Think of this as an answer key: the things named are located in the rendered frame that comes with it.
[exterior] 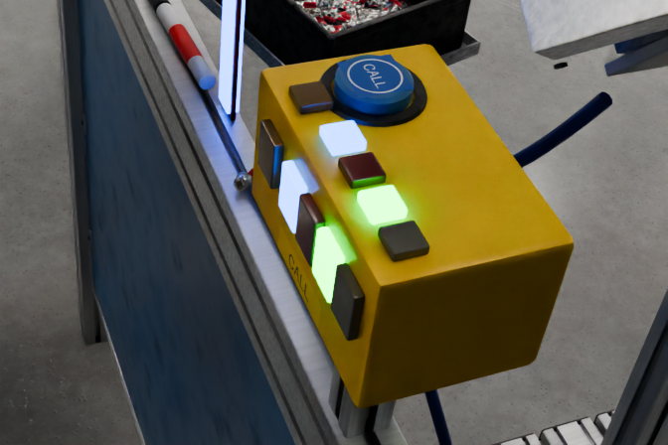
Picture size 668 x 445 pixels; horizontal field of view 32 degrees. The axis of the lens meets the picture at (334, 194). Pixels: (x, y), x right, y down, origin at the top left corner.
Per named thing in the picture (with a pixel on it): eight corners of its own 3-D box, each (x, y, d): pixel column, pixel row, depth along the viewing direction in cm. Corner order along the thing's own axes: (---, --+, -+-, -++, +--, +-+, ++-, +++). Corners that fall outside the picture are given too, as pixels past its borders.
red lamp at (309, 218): (320, 266, 57) (326, 222, 55) (309, 268, 57) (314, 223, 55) (304, 234, 58) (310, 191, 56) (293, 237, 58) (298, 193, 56)
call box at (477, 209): (532, 383, 60) (582, 237, 53) (351, 432, 57) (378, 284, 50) (405, 180, 71) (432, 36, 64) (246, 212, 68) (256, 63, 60)
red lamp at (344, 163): (386, 184, 55) (388, 174, 54) (350, 191, 54) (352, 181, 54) (371, 159, 56) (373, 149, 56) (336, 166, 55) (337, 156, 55)
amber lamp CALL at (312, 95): (333, 110, 58) (334, 100, 58) (299, 116, 58) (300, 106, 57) (320, 88, 60) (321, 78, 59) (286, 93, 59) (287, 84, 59)
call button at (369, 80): (422, 117, 60) (427, 90, 58) (350, 130, 58) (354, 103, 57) (391, 71, 62) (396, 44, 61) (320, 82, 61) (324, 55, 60)
